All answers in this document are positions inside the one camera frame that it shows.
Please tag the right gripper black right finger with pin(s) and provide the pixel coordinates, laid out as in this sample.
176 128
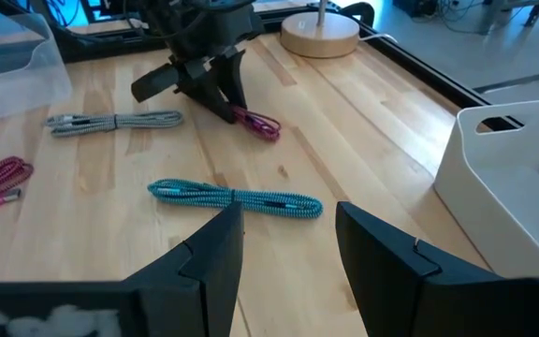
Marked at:
391 281

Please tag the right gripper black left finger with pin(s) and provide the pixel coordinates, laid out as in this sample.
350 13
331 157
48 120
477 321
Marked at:
204 290

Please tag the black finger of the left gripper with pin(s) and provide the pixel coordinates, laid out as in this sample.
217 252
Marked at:
234 79
206 91

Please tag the silver metal tool left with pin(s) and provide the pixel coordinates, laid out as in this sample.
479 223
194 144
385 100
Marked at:
134 120

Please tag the round wooden lamp base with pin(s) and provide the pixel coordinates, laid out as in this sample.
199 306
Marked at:
316 39

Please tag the metal lamp pole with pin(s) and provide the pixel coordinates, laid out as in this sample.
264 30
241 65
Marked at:
321 11

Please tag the clear plastic bin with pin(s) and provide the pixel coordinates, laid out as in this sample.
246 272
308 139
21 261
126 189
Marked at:
17 89

